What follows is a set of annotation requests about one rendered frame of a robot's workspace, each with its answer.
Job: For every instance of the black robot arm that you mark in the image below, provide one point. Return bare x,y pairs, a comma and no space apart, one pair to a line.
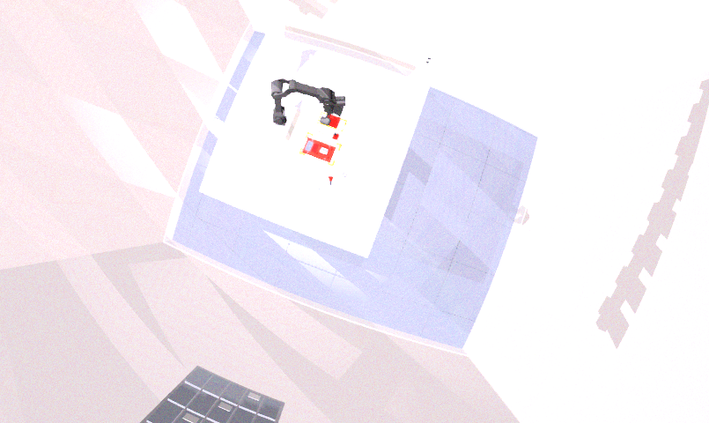
324,95

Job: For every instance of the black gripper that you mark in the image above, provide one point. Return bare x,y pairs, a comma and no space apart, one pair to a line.
325,119

